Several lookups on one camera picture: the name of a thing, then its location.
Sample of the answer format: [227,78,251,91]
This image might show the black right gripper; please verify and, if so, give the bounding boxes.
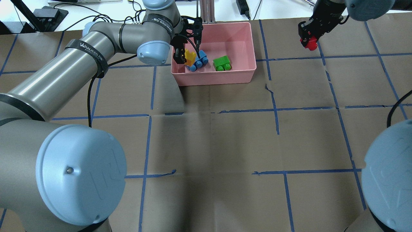
[298,0,346,44]

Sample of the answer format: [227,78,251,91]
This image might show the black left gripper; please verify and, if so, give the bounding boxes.
[171,16,203,64]

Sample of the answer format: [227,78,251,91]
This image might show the yellow toy block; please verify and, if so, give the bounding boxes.
[184,49,197,66]

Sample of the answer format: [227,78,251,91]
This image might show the blue toy block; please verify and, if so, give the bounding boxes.
[186,50,209,72]

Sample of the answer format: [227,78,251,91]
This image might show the red toy block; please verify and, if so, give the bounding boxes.
[300,36,318,51]

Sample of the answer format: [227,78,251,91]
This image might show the green toy block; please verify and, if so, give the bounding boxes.
[212,55,232,72]

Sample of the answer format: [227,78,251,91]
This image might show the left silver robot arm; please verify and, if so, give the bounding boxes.
[1,0,184,232]

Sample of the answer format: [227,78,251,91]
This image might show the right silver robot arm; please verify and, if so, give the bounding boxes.
[298,0,412,232]

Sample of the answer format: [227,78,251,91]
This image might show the pink plastic box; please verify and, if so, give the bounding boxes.
[171,22,257,86]

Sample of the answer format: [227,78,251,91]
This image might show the black power adapter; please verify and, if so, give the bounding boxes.
[235,0,250,17]

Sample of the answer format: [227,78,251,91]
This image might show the aluminium frame post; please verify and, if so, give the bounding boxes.
[200,0,216,24]

